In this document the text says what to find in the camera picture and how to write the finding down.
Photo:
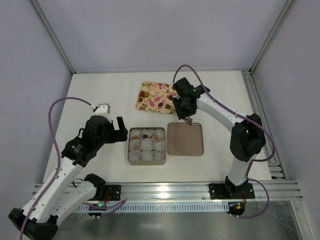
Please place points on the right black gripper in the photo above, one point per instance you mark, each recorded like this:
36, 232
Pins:
182, 113

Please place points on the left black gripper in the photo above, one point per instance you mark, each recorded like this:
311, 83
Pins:
118, 133

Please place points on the metal tongs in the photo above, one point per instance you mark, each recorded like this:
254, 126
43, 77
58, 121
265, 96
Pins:
189, 120

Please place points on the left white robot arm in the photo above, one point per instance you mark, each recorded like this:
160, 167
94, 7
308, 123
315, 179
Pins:
41, 217

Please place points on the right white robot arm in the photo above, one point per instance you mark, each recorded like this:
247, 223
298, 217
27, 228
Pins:
246, 141

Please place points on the white paper cup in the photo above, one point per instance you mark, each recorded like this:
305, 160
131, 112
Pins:
159, 156
132, 143
136, 132
159, 145
161, 134
146, 144
148, 132
134, 157
147, 156

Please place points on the floral tray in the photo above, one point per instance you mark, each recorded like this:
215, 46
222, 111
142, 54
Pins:
156, 97

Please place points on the gold tin box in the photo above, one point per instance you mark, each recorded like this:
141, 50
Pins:
142, 163

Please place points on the gold tin lid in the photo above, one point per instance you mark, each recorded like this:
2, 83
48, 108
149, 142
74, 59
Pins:
185, 140

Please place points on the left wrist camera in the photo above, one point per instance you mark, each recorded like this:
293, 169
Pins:
103, 109

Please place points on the left black mount plate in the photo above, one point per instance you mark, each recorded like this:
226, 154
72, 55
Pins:
108, 192

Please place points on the black mount plate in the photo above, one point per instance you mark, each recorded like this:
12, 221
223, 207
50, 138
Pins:
108, 192
222, 191

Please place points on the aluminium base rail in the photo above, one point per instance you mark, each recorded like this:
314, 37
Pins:
278, 190

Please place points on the right black mount plate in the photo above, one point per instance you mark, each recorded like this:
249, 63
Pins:
222, 191

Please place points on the white slotted cable duct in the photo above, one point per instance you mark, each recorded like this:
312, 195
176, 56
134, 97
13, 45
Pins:
160, 207

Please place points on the right aluminium frame post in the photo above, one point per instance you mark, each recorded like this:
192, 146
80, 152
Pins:
276, 26

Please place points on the aluminium frame post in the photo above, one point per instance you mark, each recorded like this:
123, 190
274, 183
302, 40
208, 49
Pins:
52, 35
276, 26

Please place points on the left aluminium frame post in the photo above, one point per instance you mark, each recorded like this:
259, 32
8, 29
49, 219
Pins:
52, 35

